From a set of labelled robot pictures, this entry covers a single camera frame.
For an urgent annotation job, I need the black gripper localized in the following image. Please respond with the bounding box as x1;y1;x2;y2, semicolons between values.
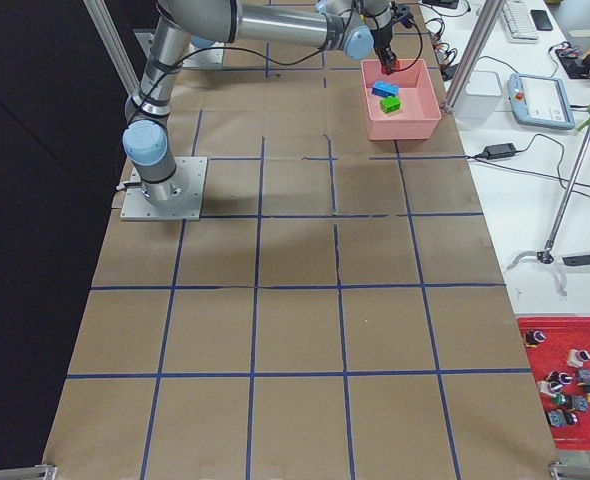
372;24;396;73

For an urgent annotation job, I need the red toy block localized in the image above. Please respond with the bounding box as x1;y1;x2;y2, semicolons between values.
381;59;402;75

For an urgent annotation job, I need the blue toy block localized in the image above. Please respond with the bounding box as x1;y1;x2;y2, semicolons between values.
371;81;399;98

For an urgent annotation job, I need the green toy block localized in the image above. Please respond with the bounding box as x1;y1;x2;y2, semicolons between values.
379;96;401;115

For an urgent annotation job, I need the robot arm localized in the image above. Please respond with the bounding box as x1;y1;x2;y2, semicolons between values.
122;1;398;205

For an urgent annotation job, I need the pink plastic box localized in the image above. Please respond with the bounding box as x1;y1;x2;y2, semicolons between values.
361;59;442;141

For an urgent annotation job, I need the white plastic container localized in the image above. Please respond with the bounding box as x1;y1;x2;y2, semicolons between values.
455;70;502;119

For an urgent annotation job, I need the white keyboard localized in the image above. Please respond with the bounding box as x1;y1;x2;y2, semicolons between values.
500;1;539;44

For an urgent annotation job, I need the black power adapter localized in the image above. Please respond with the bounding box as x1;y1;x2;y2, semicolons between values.
481;143;518;160

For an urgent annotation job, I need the teach pendant tablet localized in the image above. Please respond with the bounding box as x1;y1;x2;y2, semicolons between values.
507;73;575;130

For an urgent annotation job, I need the black smartphone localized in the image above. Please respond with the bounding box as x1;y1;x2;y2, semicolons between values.
530;9;553;31

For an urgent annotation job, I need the brown paper table cover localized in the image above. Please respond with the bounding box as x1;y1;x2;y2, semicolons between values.
42;0;561;480

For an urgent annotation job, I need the red plastic tray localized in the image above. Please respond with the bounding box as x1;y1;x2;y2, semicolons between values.
518;316;590;450

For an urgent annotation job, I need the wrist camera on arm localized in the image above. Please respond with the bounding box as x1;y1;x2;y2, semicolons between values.
390;1;414;29

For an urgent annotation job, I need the aluminium frame post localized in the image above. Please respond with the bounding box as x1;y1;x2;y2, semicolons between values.
442;0;505;113

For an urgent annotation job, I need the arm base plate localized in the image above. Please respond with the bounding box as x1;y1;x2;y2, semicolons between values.
182;36;225;70
120;157;208;221

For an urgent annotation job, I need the green handled reach grabber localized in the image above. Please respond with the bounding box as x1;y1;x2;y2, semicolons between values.
507;105;590;298

